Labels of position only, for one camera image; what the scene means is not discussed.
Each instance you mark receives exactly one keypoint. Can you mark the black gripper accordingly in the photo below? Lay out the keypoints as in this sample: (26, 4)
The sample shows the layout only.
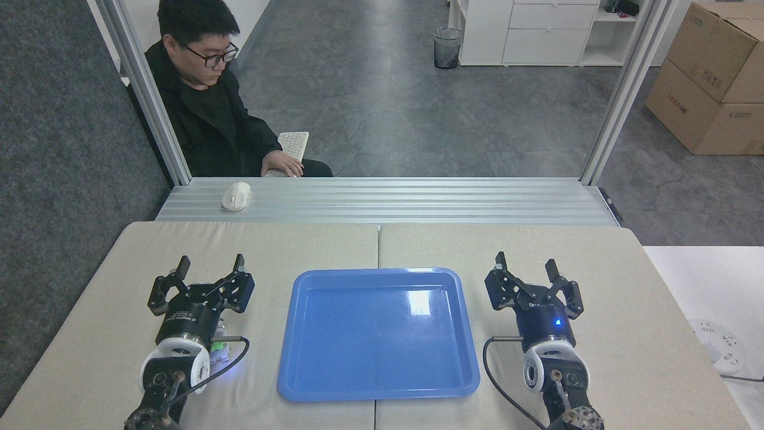
(188, 319)
(540, 322)

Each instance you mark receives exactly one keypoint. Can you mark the white green switch part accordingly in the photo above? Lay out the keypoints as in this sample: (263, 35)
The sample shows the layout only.
(220, 346)

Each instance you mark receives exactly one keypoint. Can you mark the blue plastic tray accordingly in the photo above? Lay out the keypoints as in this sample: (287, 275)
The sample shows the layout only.
(382, 340)

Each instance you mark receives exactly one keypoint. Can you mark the person's hand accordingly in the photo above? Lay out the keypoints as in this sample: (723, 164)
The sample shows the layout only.
(282, 162)

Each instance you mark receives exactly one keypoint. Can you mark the white computer mouse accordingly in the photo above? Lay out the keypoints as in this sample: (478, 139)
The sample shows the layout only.
(236, 196)

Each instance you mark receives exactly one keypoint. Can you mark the person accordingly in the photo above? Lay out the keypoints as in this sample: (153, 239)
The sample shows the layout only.
(203, 119)

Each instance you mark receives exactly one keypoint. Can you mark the white keyboard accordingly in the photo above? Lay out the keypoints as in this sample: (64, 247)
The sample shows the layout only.
(293, 143)

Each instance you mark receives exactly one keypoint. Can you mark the white round socket hub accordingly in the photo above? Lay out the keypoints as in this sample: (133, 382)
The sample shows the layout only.
(719, 346)

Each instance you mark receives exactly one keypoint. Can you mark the large cardboard box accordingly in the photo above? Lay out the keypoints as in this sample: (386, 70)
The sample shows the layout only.
(692, 119)

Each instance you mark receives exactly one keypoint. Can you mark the grey mesh waste bin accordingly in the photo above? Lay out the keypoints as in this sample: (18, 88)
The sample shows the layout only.
(447, 51)

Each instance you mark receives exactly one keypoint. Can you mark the white drawer cabinet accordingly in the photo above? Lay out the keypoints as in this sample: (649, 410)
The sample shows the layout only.
(537, 36)

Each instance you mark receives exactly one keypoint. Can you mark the small black device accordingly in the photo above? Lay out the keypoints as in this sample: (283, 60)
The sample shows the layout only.
(625, 8)

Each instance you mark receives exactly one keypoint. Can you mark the small cardboard box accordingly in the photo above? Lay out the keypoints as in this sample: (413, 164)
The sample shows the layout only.
(716, 48)

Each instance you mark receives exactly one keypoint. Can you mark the black rail end bracket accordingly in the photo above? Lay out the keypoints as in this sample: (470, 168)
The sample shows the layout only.
(612, 204)

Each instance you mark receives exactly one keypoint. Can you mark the ribbed aluminium rail platform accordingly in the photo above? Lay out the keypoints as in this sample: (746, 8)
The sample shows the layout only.
(388, 203)

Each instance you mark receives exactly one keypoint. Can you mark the silver aluminium post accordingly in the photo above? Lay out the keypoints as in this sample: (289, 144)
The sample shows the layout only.
(149, 95)
(621, 101)

